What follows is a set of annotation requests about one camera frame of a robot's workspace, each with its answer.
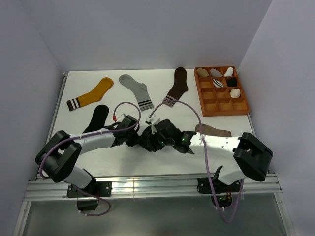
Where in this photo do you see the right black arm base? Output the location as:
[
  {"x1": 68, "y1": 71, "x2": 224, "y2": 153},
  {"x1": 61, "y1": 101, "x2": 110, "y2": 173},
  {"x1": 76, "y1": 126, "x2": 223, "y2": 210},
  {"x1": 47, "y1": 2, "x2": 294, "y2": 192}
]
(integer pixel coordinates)
[{"x1": 196, "y1": 177, "x2": 241, "y2": 208}]

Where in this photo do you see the black sock with white stripes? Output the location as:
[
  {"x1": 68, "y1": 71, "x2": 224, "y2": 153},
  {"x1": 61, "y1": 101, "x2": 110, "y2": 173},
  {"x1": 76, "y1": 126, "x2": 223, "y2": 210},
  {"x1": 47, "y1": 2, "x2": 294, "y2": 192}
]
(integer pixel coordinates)
[{"x1": 83, "y1": 105, "x2": 109, "y2": 133}]

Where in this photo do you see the mustard yellow sock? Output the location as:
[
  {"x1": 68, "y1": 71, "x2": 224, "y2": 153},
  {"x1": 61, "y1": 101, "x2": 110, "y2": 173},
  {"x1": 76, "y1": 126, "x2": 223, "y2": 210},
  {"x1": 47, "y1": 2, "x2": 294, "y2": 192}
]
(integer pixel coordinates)
[{"x1": 66, "y1": 77, "x2": 114, "y2": 111}]

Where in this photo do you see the rolled grey sock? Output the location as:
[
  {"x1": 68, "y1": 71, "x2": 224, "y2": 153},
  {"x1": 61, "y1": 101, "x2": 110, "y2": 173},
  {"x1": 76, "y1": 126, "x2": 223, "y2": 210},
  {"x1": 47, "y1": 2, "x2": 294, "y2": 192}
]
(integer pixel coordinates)
[{"x1": 210, "y1": 68, "x2": 223, "y2": 77}]

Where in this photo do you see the orange wooden compartment tray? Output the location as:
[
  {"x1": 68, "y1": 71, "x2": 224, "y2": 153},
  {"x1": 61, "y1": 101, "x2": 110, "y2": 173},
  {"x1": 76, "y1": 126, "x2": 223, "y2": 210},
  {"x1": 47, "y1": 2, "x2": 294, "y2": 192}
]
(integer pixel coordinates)
[{"x1": 194, "y1": 66, "x2": 250, "y2": 117}]

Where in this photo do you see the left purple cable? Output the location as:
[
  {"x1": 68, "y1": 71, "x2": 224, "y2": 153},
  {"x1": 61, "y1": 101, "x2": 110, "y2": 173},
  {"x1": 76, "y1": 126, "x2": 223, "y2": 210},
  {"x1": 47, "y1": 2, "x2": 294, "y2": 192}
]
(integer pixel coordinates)
[{"x1": 36, "y1": 101, "x2": 142, "y2": 217}]

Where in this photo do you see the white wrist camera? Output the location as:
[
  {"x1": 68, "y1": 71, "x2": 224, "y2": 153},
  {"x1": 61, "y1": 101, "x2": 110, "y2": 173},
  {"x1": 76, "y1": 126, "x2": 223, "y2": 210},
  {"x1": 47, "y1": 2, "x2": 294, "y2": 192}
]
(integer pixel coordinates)
[
  {"x1": 112, "y1": 114, "x2": 126, "y2": 122},
  {"x1": 145, "y1": 114, "x2": 160, "y2": 134}
]

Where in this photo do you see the rolled cream sock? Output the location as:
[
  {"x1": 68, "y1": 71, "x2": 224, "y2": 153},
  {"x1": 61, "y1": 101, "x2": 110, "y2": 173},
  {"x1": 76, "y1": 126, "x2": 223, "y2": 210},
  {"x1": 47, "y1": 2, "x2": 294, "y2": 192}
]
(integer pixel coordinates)
[{"x1": 230, "y1": 88, "x2": 241, "y2": 98}]

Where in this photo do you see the rolled beige sock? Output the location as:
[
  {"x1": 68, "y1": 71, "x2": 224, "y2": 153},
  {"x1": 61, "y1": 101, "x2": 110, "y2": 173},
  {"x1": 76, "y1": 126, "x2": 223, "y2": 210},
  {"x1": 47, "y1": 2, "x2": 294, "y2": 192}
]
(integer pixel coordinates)
[{"x1": 197, "y1": 68, "x2": 209, "y2": 77}]

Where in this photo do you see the brown sock with pink stripes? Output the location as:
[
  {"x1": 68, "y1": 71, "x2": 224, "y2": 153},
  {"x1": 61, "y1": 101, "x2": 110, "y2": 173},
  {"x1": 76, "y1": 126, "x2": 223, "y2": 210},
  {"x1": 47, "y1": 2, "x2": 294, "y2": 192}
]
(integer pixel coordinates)
[{"x1": 163, "y1": 67, "x2": 189, "y2": 107}]

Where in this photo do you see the purple cable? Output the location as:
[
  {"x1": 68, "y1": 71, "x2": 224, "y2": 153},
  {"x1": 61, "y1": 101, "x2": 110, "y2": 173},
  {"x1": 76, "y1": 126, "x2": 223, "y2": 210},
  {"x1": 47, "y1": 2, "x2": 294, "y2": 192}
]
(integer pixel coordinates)
[
  {"x1": 147, "y1": 99, "x2": 246, "y2": 224},
  {"x1": 36, "y1": 101, "x2": 142, "y2": 217}
]

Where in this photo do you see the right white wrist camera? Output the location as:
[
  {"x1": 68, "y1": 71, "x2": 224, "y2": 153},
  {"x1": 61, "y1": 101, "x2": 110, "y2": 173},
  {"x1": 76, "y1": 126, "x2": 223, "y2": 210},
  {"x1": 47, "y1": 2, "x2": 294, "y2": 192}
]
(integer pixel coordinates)
[{"x1": 145, "y1": 114, "x2": 160, "y2": 134}]

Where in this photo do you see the tan sock with maroon cuff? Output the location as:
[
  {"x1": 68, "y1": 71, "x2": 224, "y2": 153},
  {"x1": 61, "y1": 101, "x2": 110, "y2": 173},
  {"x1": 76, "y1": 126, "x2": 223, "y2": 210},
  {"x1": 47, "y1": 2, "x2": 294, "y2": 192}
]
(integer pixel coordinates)
[{"x1": 195, "y1": 124, "x2": 232, "y2": 137}]

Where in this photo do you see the plain black sock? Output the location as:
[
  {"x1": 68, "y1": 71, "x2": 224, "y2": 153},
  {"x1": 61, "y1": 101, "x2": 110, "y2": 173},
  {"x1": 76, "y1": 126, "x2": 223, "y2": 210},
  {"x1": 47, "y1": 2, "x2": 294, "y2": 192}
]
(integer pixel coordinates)
[{"x1": 139, "y1": 126, "x2": 165, "y2": 152}]

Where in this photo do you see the rolled black sock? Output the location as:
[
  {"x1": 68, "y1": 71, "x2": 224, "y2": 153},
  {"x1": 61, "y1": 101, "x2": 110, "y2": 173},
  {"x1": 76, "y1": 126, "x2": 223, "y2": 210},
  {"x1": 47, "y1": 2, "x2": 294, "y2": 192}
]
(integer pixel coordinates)
[{"x1": 226, "y1": 77, "x2": 237, "y2": 87}]

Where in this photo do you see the aluminium frame rail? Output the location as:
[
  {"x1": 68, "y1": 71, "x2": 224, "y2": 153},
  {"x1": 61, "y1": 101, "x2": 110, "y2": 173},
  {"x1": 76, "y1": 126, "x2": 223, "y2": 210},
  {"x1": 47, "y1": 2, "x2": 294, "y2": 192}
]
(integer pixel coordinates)
[{"x1": 23, "y1": 174, "x2": 282, "y2": 202}]

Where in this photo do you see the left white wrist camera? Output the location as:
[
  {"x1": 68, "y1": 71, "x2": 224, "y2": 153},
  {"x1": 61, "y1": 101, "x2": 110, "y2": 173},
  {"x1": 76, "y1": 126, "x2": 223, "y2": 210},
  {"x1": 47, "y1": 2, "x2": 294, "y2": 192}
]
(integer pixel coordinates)
[{"x1": 112, "y1": 114, "x2": 126, "y2": 122}]

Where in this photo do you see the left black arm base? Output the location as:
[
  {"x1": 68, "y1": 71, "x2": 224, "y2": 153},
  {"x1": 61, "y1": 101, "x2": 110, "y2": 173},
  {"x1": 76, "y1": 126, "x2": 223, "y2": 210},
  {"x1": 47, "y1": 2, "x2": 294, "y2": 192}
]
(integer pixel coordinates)
[{"x1": 66, "y1": 180, "x2": 112, "y2": 216}]

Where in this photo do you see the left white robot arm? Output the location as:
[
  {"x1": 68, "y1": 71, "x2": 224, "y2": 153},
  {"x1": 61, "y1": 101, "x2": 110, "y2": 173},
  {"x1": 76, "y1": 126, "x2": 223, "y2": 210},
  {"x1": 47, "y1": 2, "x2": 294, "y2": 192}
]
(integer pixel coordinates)
[{"x1": 35, "y1": 115, "x2": 137, "y2": 196}]

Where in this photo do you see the grey sock with black stripes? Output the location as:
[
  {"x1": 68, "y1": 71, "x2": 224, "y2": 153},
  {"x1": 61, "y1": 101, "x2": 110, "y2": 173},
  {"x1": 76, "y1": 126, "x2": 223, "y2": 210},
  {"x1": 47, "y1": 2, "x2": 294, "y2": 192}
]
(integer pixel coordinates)
[{"x1": 119, "y1": 74, "x2": 154, "y2": 111}]

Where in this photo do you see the rolled striped sock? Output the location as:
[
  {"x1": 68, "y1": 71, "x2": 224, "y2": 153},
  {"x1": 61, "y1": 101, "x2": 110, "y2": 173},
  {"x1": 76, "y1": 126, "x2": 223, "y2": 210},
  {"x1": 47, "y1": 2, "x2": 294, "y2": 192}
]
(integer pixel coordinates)
[{"x1": 212, "y1": 79, "x2": 224, "y2": 88}]

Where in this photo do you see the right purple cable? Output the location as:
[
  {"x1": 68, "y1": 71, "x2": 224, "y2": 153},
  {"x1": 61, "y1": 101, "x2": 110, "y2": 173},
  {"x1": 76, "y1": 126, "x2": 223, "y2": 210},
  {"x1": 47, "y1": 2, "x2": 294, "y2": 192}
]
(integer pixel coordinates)
[{"x1": 147, "y1": 99, "x2": 246, "y2": 224}]

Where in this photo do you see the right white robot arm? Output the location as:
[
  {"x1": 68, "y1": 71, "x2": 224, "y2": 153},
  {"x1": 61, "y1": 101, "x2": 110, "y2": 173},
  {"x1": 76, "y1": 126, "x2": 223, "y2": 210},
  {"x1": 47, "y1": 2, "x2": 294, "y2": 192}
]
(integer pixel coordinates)
[{"x1": 151, "y1": 119, "x2": 273, "y2": 192}]

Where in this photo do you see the rolled white sock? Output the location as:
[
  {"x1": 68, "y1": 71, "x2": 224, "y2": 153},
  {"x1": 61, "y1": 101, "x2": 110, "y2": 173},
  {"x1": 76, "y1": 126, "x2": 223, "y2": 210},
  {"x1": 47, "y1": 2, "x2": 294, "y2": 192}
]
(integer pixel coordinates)
[{"x1": 224, "y1": 67, "x2": 234, "y2": 77}]

